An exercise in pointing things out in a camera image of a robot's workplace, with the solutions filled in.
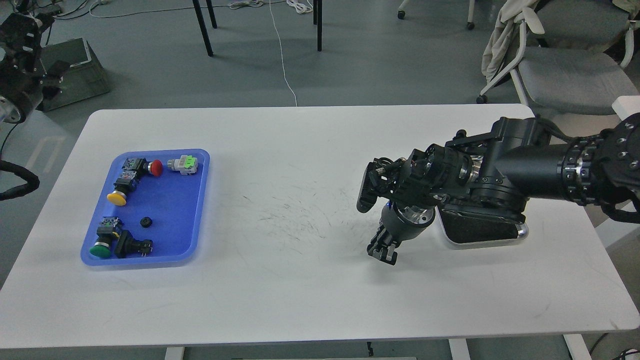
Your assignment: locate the grey green switch module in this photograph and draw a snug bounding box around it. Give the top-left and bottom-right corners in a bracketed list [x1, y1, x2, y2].
[166, 155, 199, 176]

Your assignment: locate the black table leg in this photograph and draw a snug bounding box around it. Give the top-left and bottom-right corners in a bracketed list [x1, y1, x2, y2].
[311, 0, 323, 52]
[192, 0, 218, 58]

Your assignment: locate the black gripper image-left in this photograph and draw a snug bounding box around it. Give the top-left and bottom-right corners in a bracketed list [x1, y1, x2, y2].
[0, 13, 71, 125]

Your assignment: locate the beige cloth on chair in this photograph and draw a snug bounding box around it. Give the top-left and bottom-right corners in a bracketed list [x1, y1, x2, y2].
[481, 0, 542, 83]

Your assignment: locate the black table leg right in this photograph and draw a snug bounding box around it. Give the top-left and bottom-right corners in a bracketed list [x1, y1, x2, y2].
[311, 0, 323, 52]

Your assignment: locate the white floor cable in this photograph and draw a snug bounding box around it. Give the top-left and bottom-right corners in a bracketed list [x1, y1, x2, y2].
[90, 0, 315, 107]

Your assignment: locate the grey office chair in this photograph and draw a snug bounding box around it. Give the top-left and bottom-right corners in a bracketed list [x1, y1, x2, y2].
[477, 0, 639, 116]

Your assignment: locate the black table leg left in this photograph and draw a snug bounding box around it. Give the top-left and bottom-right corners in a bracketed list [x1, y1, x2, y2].
[192, 0, 218, 58]

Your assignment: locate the grey green storage crate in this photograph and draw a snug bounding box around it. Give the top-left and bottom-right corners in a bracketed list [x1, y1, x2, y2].
[38, 38, 112, 112]

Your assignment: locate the blue plastic tray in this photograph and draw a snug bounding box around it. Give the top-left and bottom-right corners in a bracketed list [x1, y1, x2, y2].
[80, 148, 210, 270]

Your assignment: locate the black floor cable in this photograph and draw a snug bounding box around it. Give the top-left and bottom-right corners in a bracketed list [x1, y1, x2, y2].
[12, 0, 101, 22]

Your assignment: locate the red push button switch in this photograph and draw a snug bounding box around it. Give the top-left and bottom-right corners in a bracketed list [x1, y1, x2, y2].
[121, 157, 163, 178]

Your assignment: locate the green push button switch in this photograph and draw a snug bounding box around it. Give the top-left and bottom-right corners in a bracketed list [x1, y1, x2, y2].
[89, 216, 122, 259]

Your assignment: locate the silver metal tray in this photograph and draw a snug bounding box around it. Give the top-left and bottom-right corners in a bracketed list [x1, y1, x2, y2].
[438, 209, 530, 249]

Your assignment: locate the yellow push button switch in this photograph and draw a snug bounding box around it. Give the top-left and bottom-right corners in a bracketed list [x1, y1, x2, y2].
[106, 170, 139, 207]

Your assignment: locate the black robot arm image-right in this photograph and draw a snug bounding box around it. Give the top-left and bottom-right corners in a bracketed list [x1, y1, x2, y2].
[356, 113, 640, 265]

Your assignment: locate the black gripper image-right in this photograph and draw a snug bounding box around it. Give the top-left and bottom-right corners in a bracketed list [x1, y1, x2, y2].
[366, 201, 435, 265]

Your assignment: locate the black wrist camera image-right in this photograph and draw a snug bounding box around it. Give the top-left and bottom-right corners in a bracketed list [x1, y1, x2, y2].
[356, 157, 398, 214]

